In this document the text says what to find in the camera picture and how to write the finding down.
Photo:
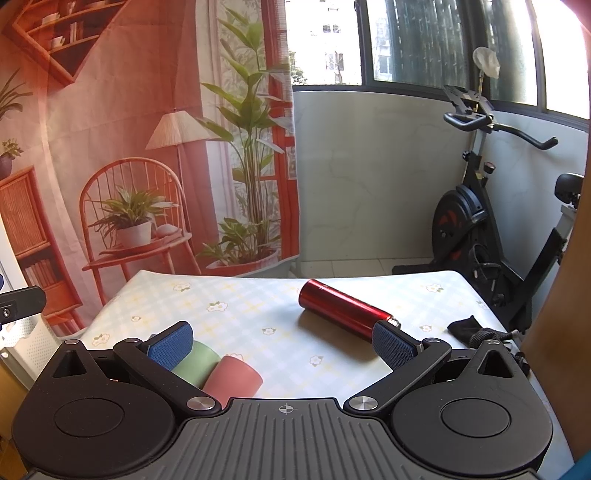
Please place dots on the white perforated box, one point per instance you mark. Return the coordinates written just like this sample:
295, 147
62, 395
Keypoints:
26, 347

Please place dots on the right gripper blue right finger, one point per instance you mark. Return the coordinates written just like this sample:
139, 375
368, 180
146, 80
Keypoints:
414, 363

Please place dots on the green plastic cup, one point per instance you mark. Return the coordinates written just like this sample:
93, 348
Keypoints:
197, 366

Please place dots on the blue chair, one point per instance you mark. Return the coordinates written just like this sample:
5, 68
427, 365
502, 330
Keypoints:
581, 470

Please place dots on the floral checked tablecloth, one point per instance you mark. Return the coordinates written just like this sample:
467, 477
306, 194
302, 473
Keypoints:
259, 321

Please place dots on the pink plastic cup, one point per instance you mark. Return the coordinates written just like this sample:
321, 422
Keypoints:
232, 378

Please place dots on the brown wooden board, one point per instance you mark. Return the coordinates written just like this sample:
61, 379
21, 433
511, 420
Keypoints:
557, 345

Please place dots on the red metal thermos bottle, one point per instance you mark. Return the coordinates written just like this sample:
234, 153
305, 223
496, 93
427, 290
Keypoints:
347, 312

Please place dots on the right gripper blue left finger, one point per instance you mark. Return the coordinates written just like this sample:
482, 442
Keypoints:
150, 363

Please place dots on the printed room scene backdrop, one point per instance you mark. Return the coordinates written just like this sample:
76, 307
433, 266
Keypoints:
144, 135

